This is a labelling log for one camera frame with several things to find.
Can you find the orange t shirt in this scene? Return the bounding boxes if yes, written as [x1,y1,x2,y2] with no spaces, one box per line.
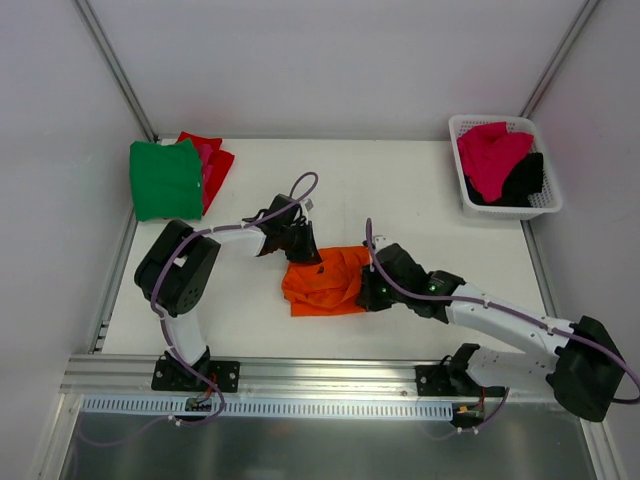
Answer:
[281,245,370,317]

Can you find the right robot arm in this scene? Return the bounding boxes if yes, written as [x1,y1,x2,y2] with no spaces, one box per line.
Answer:
[357,236,625,422]

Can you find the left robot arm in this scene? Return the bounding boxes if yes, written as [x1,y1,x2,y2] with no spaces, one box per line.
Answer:
[134,194,321,390]

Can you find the red folded t shirt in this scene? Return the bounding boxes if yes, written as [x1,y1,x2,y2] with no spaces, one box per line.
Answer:
[178,132,235,214]

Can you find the pink folded t shirt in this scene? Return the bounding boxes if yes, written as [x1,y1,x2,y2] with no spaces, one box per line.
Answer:
[198,144,213,212]

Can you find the green folded t shirt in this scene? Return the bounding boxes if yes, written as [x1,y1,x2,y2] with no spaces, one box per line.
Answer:
[129,140,204,222]

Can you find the magenta t shirt in basket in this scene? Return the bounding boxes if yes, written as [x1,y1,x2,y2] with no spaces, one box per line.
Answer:
[456,122,535,202]

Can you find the black t shirt in basket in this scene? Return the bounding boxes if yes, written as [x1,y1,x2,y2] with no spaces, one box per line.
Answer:
[465,152,544,208]

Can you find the white plastic basket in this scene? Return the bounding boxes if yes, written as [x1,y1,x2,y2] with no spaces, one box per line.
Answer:
[448,114,563,221]

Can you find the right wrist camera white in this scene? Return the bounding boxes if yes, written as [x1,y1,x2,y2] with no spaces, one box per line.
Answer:
[372,235,392,250]

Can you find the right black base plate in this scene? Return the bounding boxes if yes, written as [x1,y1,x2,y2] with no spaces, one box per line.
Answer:
[414,363,506,398]

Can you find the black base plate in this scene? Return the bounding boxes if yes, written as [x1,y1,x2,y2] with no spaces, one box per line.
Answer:
[414,363,506,398]
[151,354,241,393]

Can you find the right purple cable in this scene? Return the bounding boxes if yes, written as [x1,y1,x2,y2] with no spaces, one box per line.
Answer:
[364,217,640,441]

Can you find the purple cable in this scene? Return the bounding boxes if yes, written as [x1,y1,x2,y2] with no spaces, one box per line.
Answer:
[74,171,320,446]
[364,217,640,441]

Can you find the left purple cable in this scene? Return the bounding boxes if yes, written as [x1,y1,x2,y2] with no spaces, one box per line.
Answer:
[74,171,320,446]

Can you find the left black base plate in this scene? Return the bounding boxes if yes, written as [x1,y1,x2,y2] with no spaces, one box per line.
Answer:
[151,354,241,393]

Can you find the white slotted cable duct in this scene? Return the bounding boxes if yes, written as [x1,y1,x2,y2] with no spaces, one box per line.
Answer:
[81,395,454,422]

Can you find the aluminium mounting rail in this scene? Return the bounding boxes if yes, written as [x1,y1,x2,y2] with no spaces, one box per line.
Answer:
[59,353,561,401]

